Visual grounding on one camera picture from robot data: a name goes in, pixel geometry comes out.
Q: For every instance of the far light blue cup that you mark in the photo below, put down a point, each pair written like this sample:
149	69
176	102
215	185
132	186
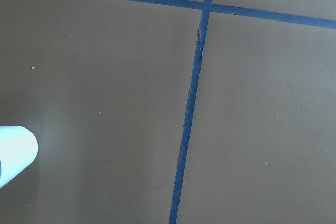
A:
19	149

